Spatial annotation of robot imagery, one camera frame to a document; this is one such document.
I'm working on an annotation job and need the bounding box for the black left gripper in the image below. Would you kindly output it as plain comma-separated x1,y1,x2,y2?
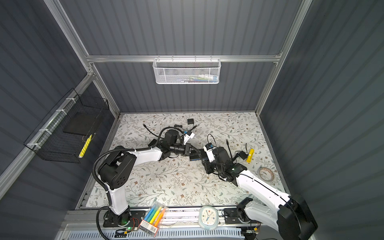
169,143,201,157

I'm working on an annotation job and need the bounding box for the black ribbed network switch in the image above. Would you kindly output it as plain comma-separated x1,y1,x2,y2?
189,152,209,161

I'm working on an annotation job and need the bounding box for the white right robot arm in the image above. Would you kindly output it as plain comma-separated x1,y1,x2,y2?
202,145,318,240

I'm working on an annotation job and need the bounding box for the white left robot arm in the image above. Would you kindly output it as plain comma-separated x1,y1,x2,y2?
92,127,199,231

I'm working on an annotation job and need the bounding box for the clear tape roll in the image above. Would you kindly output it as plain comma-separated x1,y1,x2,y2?
258,167,275,183

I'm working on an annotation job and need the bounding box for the small mint desk clock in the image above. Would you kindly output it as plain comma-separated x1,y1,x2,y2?
198,206,219,231

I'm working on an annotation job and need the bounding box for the pack of coloured markers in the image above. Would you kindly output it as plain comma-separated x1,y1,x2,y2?
139,202,169,237

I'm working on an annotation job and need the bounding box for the yellow marker in basket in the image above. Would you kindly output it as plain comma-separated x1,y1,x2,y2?
79,135,93,159

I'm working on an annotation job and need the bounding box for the blue black network switch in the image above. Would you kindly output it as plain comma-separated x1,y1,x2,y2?
148,139,157,147

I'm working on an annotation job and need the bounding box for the white wire mesh basket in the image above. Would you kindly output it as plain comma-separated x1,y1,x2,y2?
153,60,222,85

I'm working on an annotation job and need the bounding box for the black wire wall basket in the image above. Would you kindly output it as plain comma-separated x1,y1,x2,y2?
24,91,110,164

